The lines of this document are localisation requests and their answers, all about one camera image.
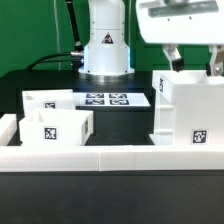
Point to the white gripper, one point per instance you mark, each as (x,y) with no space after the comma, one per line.
(169,22)

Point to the white drawer cabinet frame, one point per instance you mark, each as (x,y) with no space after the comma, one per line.
(189,108)

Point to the white drawer box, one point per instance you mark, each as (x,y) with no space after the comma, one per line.
(56,127)
(53,99)

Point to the white front drawer box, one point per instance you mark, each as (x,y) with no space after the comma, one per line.
(56,127)

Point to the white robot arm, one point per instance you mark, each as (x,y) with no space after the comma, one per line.
(106,53)

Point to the white marker tag sheet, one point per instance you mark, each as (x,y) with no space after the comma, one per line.
(111,99)

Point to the white U-shaped fence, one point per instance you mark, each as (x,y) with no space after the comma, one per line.
(103,158)

